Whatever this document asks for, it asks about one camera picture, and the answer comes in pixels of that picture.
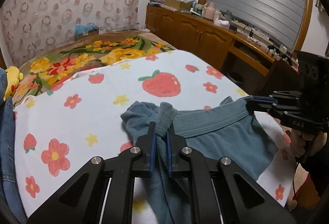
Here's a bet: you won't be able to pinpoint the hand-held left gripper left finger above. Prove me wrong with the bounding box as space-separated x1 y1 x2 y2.
27 121 157 224

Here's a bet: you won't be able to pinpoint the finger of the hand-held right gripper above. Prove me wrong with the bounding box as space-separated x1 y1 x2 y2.
245 99 302 118
250 90 302 103

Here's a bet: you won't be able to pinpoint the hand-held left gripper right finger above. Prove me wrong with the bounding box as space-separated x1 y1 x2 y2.
167 121 299 224

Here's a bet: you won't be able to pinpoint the blue-grey short pants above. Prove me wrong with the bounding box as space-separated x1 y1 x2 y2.
120 96 279 224

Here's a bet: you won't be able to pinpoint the person's right forearm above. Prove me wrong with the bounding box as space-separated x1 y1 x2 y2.
298 147 329 204

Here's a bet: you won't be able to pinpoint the person's right hand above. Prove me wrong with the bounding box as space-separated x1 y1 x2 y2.
289 130 306 158

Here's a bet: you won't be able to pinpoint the grey trash bin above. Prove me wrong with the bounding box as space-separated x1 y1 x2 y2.
227 71 244 86

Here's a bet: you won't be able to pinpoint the white power strip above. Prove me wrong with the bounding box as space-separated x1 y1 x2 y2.
231 18 271 40

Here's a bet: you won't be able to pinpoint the white strawberry print blanket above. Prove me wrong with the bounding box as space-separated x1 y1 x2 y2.
13 49 295 218

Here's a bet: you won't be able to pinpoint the wooden sideboard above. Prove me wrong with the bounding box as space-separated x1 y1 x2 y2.
145 4 301 96

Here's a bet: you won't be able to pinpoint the pink thermos jug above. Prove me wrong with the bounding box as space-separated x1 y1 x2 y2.
204 2 216 19

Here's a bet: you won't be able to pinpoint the brown floral blanket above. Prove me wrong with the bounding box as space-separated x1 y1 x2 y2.
12 30 178 106

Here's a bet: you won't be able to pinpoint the open cardboard box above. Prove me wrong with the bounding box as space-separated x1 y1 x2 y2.
164 0 193 11

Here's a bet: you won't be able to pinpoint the blue cloth on carton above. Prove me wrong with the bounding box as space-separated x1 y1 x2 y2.
74 24 99 39

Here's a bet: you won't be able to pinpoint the folded blue jeans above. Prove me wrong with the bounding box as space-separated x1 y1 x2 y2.
0 98 27 222
0 67 8 101

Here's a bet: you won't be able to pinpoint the yellow plush toy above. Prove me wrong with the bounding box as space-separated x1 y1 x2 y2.
4 66 24 101

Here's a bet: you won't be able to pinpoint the black cable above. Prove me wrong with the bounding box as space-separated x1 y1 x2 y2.
236 24 265 46

